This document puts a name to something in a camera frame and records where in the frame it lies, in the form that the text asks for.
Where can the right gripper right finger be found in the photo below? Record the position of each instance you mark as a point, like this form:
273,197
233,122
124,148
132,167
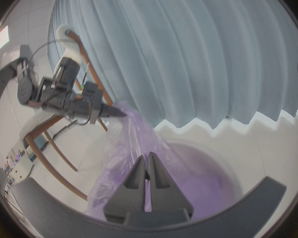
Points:
164,194

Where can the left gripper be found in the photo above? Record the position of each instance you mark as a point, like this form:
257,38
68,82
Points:
82,108

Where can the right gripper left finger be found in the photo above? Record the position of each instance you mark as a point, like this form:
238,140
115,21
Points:
129,194

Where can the purple plastic bag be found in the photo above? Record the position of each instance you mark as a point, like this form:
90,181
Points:
139,137

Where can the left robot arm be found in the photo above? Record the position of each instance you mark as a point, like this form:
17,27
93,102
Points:
27,90

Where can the white trash bin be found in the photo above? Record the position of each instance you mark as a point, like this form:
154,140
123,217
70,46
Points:
234,168

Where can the white cushioned wooden chair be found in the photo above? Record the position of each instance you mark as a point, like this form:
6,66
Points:
64,31

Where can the ceiling light panel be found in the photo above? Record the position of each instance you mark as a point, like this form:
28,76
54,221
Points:
1,38

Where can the blue-grey curtain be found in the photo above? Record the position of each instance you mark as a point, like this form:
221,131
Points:
188,46

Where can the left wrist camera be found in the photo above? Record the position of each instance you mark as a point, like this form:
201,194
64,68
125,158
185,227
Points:
91,90

